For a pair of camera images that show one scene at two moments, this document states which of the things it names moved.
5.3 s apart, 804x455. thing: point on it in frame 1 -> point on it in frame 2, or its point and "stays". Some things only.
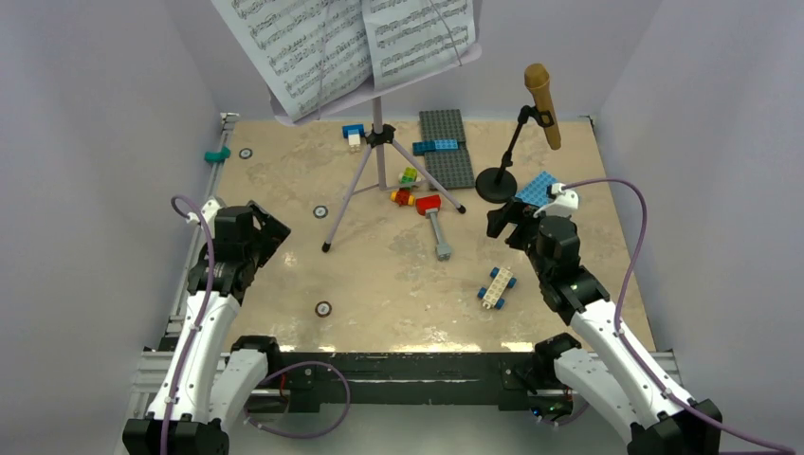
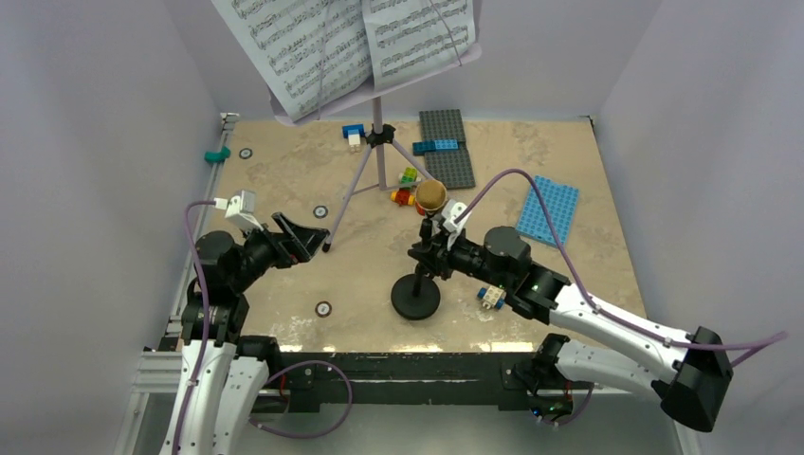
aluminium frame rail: x=154 y=366 stays
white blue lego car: x=494 y=295 stays
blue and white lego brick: x=354 y=133 stays
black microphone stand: x=499 y=184 -> x=416 y=296
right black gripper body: x=523 y=235 -> x=465 y=256
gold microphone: x=539 y=81 -> x=430 y=196
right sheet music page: x=411 y=38 stays
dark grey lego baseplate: x=451 y=169 stays
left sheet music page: x=313 y=53 stays
